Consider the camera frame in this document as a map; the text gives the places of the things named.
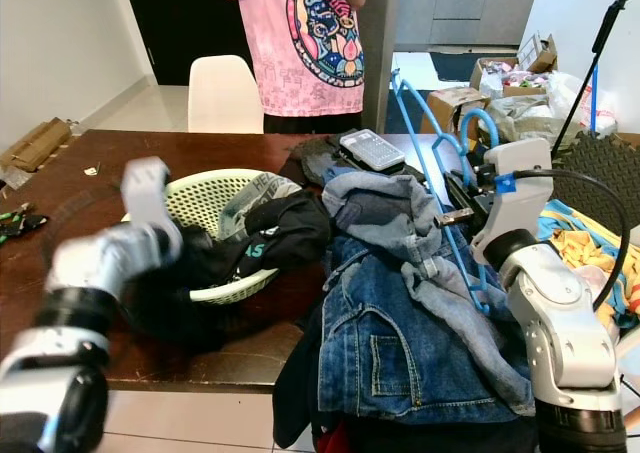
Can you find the blue plastic clothes hanger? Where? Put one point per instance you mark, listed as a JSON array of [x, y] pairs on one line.
[[480, 113]]

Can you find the black printed T-shirt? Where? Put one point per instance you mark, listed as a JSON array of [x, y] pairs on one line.
[[285, 231]]

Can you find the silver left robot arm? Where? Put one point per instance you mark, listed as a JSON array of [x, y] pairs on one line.
[[60, 383]]

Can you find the light grey denim jacket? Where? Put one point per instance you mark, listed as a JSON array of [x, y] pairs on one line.
[[390, 208]]

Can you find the open cardboard box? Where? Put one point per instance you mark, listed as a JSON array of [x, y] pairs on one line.
[[450, 108], [482, 73], [545, 58]]

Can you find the grey green bag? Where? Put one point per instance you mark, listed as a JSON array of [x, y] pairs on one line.
[[520, 118]]

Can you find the grey remote control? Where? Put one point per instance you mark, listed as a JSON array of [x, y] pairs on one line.
[[372, 150]]

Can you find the yellow blue cloth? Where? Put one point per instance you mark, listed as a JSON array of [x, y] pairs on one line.
[[585, 243]]

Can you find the black lattice basket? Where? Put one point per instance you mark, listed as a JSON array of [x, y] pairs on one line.
[[600, 173]]

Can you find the white plastic bag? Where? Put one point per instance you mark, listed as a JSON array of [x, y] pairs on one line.
[[565, 93]]

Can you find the dark grey cloth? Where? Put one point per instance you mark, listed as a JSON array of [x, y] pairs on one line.
[[315, 158]]

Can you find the blue plastic rod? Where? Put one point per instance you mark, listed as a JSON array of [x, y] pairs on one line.
[[595, 98]]

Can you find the brown cardboard piece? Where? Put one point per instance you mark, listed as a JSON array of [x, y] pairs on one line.
[[40, 143]]

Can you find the grey drawer cabinet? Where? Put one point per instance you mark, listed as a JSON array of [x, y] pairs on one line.
[[460, 8]]

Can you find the grey printed cloth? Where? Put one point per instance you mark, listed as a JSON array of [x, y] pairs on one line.
[[250, 203]]

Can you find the black tripod stand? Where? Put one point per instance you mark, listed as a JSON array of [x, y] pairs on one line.
[[610, 28]]

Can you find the small white scrap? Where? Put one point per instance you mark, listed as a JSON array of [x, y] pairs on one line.
[[93, 170]]

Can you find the person in pink shirt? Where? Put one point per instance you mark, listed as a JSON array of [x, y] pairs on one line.
[[275, 53]]

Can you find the white chair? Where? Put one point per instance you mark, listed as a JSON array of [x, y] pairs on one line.
[[225, 98]]

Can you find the cream laundry basket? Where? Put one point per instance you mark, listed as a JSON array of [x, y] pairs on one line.
[[205, 198]]

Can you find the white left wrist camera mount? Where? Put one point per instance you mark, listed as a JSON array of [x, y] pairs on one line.
[[150, 188]]

